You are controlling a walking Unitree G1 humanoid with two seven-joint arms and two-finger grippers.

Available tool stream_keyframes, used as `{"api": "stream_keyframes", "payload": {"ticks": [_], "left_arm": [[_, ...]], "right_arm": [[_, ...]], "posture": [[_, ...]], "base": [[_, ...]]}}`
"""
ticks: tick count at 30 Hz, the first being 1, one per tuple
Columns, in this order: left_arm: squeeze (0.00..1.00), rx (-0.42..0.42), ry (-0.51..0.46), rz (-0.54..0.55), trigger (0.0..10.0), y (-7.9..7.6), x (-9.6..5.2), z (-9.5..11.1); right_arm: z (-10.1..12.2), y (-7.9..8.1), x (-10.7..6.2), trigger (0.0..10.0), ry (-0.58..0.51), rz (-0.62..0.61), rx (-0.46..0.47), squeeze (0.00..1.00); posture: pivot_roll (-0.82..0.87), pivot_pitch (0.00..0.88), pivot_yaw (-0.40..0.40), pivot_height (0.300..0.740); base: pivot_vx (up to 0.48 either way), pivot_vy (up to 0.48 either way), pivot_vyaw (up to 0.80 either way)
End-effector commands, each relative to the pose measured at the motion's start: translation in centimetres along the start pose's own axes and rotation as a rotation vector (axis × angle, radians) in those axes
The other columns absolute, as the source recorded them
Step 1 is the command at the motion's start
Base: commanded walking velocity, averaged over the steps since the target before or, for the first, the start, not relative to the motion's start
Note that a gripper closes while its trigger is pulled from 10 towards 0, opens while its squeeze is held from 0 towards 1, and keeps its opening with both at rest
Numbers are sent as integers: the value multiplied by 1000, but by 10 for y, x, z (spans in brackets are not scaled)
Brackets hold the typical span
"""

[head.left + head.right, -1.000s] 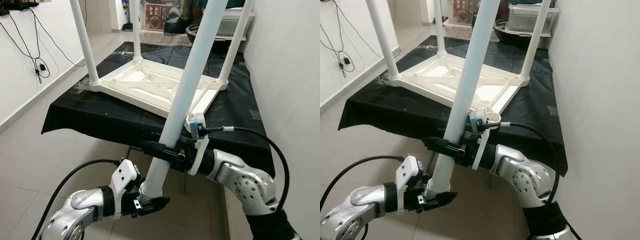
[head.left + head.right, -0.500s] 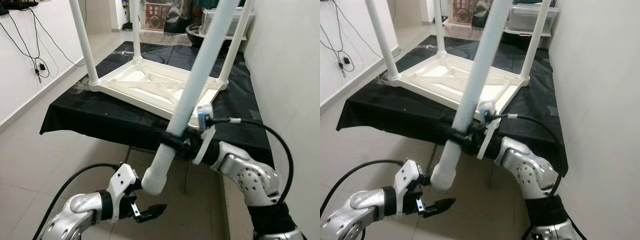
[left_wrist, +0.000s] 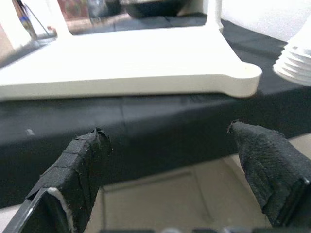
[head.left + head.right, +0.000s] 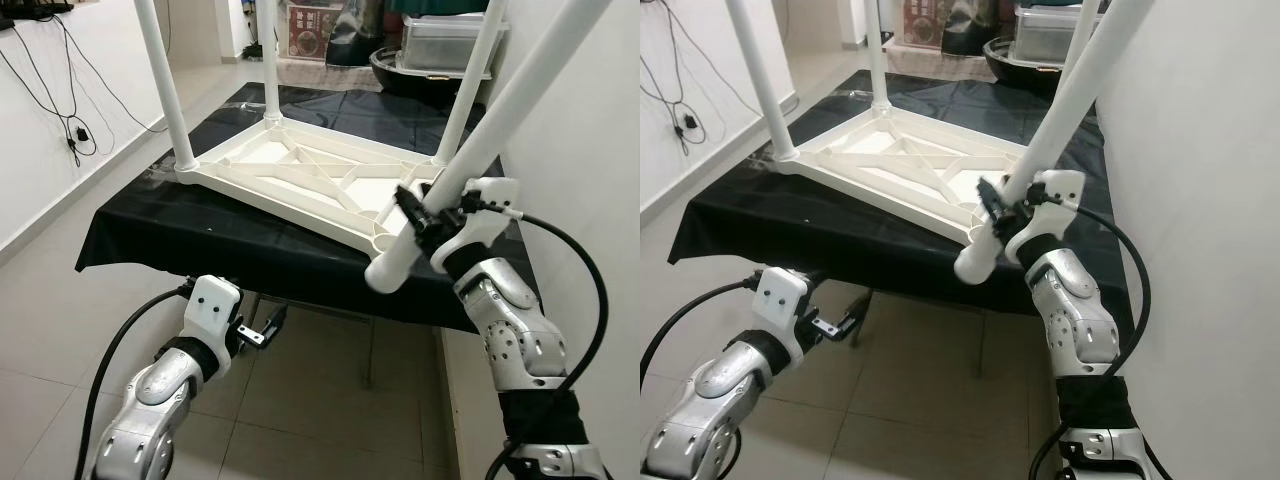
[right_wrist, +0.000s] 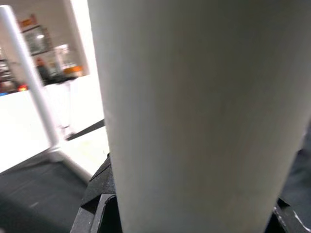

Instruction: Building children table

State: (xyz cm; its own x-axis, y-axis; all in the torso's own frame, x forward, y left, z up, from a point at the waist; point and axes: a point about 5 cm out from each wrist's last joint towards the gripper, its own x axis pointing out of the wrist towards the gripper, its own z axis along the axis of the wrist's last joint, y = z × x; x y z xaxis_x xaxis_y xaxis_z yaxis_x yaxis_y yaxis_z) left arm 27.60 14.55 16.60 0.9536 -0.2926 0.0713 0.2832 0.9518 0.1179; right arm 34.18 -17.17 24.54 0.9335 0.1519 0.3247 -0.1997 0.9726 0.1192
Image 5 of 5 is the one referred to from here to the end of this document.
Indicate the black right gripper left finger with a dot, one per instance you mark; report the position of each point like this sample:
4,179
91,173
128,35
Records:
102,201

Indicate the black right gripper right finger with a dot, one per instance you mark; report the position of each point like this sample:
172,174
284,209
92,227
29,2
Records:
284,221

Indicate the white plastic table leg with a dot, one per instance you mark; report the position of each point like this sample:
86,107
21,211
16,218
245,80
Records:
24,68
194,109

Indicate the black tablecloth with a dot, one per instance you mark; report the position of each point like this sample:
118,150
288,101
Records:
36,199

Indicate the dark figurine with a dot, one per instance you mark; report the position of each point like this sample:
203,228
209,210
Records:
43,71

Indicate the framed picture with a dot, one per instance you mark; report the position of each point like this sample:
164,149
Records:
36,41

